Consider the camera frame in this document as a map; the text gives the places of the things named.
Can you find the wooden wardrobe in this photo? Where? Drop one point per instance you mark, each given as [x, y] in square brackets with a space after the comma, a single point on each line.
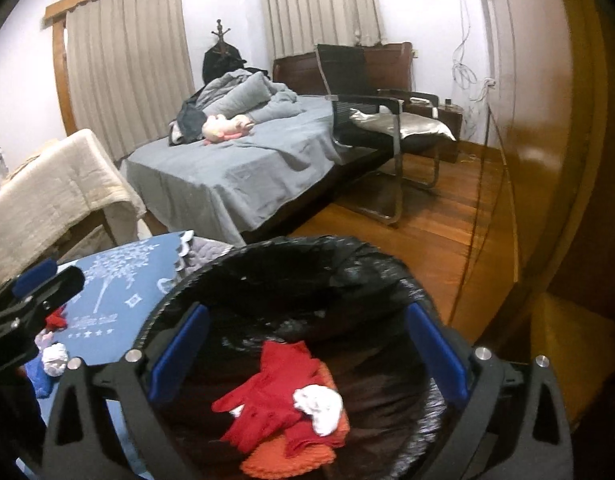
[562, 160]

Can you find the dark wooden headboard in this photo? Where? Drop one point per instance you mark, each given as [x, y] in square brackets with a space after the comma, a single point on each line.
[297, 72]

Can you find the bed with grey sheet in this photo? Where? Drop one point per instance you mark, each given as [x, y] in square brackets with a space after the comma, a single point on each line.
[227, 175]

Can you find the wooden coat rack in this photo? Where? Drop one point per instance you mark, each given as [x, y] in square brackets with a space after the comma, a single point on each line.
[220, 35]

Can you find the blue plastic bag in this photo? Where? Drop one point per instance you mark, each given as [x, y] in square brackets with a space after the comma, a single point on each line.
[37, 377]

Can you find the black cantilever chair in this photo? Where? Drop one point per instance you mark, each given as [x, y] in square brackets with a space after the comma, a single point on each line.
[342, 70]

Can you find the silver cushion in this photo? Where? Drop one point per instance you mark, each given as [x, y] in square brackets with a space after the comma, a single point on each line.
[412, 127]

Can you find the orange mesh net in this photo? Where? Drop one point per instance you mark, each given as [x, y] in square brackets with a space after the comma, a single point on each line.
[287, 460]

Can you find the white tissue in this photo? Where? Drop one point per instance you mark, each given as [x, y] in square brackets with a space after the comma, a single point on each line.
[320, 407]
[54, 357]
[43, 340]

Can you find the grey duvet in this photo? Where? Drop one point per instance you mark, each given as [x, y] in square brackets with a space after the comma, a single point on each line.
[242, 92]

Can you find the wooden window frame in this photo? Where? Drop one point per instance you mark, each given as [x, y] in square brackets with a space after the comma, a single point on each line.
[62, 85]

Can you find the pile of beige cloths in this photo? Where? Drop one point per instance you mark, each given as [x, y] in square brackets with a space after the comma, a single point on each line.
[27, 162]

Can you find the blue printed tablecloth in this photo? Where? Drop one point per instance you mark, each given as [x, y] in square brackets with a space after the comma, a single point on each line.
[112, 310]

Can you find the narrow beige curtain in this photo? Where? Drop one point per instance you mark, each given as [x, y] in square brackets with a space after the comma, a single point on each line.
[322, 5]

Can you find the dark clothes pile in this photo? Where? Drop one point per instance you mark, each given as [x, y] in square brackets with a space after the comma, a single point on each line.
[187, 122]

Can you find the grey quilted mat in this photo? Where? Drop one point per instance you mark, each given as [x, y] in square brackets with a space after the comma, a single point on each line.
[202, 257]

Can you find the waste bin with black liner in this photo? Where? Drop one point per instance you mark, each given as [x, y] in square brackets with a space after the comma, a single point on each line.
[297, 280]

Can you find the dark wooden nightstand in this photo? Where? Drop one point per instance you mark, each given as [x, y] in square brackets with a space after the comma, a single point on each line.
[447, 130]

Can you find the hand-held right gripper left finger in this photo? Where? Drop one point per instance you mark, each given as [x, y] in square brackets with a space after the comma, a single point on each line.
[180, 355]

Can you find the red cloth glove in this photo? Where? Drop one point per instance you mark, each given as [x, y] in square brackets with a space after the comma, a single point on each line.
[267, 395]

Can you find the white wall hook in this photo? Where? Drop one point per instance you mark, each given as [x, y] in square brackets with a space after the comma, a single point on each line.
[0, 160]

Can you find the beige blanket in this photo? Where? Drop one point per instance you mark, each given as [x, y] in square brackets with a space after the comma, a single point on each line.
[52, 200]

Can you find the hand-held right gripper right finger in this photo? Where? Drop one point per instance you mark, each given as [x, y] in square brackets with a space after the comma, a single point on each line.
[437, 355]

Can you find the wide beige curtain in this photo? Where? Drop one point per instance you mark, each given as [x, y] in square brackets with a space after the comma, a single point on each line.
[127, 70]

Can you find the black jacket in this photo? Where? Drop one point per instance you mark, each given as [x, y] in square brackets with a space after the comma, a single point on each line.
[220, 65]

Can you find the pink plush toy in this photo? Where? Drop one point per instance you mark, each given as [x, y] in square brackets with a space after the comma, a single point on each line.
[220, 127]

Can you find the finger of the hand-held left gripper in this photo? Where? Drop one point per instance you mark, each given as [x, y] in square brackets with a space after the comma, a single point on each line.
[62, 282]
[34, 276]

